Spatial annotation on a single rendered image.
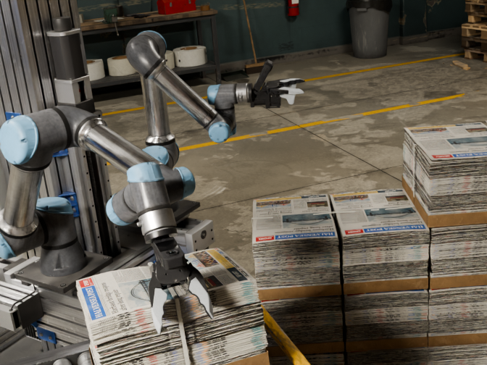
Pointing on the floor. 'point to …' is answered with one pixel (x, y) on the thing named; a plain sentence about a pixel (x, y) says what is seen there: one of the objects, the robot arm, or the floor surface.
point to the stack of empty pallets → (468, 31)
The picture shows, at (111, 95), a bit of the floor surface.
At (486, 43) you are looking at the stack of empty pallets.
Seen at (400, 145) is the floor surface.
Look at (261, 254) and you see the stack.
